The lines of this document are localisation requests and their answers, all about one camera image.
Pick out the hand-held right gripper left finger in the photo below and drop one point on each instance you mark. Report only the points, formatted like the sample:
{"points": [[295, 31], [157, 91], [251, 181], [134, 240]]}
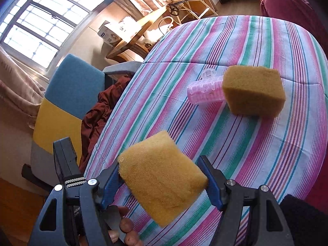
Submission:
{"points": [[110, 187]]}

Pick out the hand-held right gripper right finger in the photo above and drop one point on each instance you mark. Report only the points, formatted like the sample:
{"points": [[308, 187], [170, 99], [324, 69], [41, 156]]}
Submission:
{"points": [[212, 182]]}

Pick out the brown sponge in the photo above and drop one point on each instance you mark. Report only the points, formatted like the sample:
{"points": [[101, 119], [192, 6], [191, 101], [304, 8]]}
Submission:
{"points": [[161, 176], [253, 89]]}

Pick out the person's left hand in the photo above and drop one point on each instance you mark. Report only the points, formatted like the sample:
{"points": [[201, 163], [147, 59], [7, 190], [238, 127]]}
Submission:
{"points": [[126, 225]]}

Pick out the striped tablecloth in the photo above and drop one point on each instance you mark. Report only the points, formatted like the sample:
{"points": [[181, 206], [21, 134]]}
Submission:
{"points": [[230, 146]]}

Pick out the maroon cloth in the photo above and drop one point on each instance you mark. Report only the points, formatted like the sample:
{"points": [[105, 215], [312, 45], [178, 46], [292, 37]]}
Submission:
{"points": [[97, 117]]}

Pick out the grey yellow blue armchair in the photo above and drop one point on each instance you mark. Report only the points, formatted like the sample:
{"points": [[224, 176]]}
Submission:
{"points": [[74, 82]]}

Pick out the pink hair clip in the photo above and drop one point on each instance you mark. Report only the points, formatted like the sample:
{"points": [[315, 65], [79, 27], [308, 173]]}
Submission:
{"points": [[205, 92]]}

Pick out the person's dark clothing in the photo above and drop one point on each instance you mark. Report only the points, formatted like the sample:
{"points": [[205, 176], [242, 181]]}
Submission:
{"points": [[299, 220]]}

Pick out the white cardboard box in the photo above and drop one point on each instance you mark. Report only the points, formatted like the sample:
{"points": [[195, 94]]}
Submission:
{"points": [[110, 34]]}

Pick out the wooden side table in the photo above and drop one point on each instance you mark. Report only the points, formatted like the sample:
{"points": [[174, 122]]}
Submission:
{"points": [[133, 41]]}

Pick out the window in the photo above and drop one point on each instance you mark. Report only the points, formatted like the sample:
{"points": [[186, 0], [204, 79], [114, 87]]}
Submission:
{"points": [[38, 25]]}

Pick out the maroon bed cover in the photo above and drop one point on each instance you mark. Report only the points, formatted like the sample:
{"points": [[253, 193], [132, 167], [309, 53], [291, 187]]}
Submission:
{"points": [[281, 2]]}

